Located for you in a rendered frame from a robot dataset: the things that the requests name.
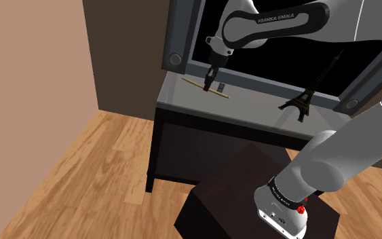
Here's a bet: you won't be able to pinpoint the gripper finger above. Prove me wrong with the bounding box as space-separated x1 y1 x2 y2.
203 73 217 92

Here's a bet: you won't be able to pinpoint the tan wooden pencil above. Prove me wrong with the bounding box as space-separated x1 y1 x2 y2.
181 77 231 99

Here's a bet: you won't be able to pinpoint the grey flat television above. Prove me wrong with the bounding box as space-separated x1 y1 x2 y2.
161 0 382 116

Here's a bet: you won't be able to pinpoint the black television stand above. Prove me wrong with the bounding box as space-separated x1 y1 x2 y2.
145 71 350 194

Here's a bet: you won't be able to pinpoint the black tower figure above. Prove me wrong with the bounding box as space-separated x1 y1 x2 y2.
278 49 345 124

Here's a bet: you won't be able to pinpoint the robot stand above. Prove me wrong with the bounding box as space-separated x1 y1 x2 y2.
174 143 341 239

